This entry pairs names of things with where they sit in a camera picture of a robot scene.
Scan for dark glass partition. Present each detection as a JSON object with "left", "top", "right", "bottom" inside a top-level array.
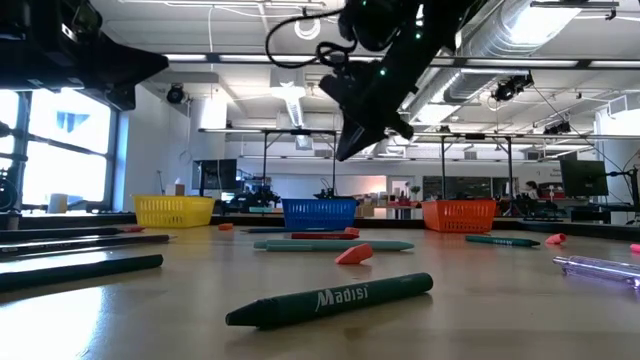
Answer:
[{"left": 422, "top": 175, "right": 521, "bottom": 201}]

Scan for red crayon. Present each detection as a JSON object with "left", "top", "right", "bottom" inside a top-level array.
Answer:
[{"left": 291, "top": 232, "right": 359, "bottom": 241}]

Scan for black pencil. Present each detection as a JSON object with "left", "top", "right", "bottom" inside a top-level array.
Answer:
[
  {"left": 0, "top": 253, "right": 165, "bottom": 294},
  {"left": 0, "top": 234, "right": 172, "bottom": 259}
]

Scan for black station frame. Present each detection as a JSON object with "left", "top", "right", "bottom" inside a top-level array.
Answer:
[
  {"left": 261, "top": 128, "right": 339, "bottom": 199},
  {"left": 439, "top": 132, "right": 515, "bottom": 201}
]

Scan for dark teal crayon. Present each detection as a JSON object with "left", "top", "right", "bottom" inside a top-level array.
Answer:
[{"left": 465, "top": 235, "right": 542, "bottom": 248}]

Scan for black aluminium table frame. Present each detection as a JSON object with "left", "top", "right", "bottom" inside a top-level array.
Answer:
[{"left": 0, "top": 212, "right": 640, "bottom": 242}]

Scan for red storage box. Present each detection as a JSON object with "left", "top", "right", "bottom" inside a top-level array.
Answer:
[{"left": 538, "top": 182, "right": 567, "bottom": 201}]

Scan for yellow plastic basket bin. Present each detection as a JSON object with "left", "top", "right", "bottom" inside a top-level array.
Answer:
[{"left": 131, "top": 194, "right": 217, "bottom": 230}]

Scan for long ceiling light strip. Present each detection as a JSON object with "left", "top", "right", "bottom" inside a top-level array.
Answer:
[
  {"left": 588, "top": 59, "right": 640, "bottom": 69},
  {"left": 464, "top": 58, "right": 581, "bottom": 69},
  {"left": 164, "top": 52, "right": 324, "bottom": 64}
]

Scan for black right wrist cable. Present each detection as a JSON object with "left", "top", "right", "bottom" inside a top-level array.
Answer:
[{"left": 263, "top": 5, "right": 360, "bottom": 70}]

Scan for dark teal pen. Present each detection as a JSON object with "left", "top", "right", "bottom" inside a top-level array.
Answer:
[{"left": 253, "top": 238, "right": 374, "bottom": 247}]

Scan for large bright window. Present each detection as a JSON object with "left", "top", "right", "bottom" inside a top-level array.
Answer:
[{"left": 0, "top": 88, "right": 120, "bottom": 214}]

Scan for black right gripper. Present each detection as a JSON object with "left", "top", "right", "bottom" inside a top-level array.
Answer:
[{"left": 319, "top": 44, "right": 426, "bottom": 162}]

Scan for black office desk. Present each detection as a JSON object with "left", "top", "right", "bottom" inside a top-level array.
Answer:
[{"left": 569, "top": 202, "right": 640, "bottom": 226}]

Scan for black background robot arms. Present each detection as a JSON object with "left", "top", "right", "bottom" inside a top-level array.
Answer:
[
  {"left": 227, "top": 185, "right": 282, "bottom": 210},
  {"left": 313, "top": 187, "right": 351, "bottom": 200}
]

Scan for white wall vent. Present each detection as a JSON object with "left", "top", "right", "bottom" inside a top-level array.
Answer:
[{"left": 607, "top": 92, "right": 640, "bottom": 119}]

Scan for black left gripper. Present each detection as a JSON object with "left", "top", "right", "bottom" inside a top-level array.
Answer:
[{"left": 47, "top": 0, "right": 170, "bottom": 111}]

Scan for white coiled cable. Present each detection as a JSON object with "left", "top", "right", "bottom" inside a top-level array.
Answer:
[{"left": 293, "top": 16, "right": 322, "bottom": 42}]

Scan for black ceiling spotlight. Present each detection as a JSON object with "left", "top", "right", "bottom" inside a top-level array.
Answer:
[{"left": 166, "top": 83, "right": 187, "bottom": 105}]

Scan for orange plastic basket bin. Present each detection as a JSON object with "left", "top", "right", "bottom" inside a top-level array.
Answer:
[{"left": 421, "top": 199, "right": 498, "bottom": 234}]

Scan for purple translucent pen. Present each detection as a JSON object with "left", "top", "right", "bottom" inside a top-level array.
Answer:
[{"left": 552, "top": 255, "right": 640, "bottom": 290}]

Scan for cluttered background workbench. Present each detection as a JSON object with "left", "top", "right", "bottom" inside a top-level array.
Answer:
[{"left": 357, "top": 187, "right": 424, "bottom": 219}]

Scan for black computer monitor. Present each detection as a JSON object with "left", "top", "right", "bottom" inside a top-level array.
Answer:
[
  {"left": 558, "top": 158, "right": 610, "bottom": 198},
  {"left": 192, "top": 158, "right": 239, "bottom": 192}
]

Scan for green Madisi crayon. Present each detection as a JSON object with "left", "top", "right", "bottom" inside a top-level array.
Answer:
[{"left": 224, "top": 272, "right": 435, "bottom": 331}]

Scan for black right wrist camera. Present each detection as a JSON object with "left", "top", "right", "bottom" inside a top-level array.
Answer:
[{"left": 337, "top": 0, "right": 402, "bottom": 52}]

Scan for silver ventilation duct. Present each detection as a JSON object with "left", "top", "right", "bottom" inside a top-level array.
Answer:
[{"left": 399, "top": 0, "right": 584, "bottom": 126}]

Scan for blue plastic basket bin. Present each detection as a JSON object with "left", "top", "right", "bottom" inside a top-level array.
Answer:
[{"left": 280, "top": 197, "right": 360, "bottom": 232}]

